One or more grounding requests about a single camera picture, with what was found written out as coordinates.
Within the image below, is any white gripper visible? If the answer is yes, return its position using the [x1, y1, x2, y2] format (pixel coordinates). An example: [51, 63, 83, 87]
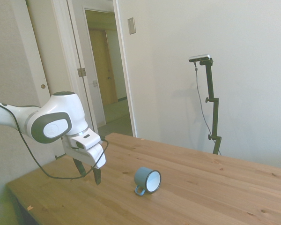
[61, 137, 107, 186]

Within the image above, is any blue enamel mug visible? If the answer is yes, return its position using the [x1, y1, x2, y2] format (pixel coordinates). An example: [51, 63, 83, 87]
[133, 166, 163, 196]

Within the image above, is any wooden hallway door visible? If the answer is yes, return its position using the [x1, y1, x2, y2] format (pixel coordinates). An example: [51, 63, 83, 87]
[88, 28, 119, 105]

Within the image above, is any white open door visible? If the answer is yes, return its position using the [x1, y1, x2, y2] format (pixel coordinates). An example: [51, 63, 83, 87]
[25, 0, 82, 111]

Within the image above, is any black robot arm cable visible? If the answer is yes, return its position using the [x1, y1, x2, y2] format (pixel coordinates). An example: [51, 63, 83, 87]
[0, 99, 110, 181]

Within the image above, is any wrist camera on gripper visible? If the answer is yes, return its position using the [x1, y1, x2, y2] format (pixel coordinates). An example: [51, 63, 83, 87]
[70, 131, 102, 150]

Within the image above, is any white door frame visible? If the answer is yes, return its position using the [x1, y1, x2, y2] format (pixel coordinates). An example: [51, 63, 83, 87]
[67, 0, 138, 138]

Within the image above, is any black articulated camera stand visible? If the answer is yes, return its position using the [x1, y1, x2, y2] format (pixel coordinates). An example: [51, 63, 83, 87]
[199, 58, 223, 156]

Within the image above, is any white light switch plate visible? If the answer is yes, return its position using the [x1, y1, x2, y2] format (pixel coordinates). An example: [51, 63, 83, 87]
[127, 17, 137, 36]

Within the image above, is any silver stereo camera on stand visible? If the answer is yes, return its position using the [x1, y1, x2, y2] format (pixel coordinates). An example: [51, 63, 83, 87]
[188, 54, 212, 63]

